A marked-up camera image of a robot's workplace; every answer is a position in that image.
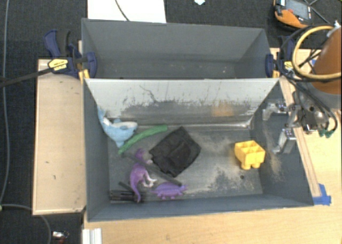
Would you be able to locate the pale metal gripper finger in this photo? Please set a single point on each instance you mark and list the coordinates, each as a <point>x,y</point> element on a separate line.
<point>284,142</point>
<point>270,110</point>

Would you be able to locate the yellow toy building block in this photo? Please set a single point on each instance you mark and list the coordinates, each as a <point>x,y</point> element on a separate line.
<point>249,153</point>

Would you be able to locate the grey metal bin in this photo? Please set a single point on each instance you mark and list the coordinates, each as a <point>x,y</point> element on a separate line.
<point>213,184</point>

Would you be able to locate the black folded cloth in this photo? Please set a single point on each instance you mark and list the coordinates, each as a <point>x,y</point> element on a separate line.
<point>175,152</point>

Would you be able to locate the purple horned toy dinosaur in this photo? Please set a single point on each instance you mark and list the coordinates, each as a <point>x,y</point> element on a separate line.
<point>168,190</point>

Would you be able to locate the long black rod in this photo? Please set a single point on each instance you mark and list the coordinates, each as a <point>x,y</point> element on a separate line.
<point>160,174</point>

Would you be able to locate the long green toy vegetable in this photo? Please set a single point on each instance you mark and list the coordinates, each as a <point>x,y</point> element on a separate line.
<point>141,135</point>

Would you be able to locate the purple upright toy dinosaur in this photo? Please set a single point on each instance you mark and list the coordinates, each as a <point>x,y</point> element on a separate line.
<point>137,173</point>

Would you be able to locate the light blue toy shark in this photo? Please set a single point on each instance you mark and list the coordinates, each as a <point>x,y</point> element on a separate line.
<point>117,129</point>

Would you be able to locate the bundle of black sticks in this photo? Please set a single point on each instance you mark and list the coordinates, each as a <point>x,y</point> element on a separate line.
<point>121,195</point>

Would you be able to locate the pale wood board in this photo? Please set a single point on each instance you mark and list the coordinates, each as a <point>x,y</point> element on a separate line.
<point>58,136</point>

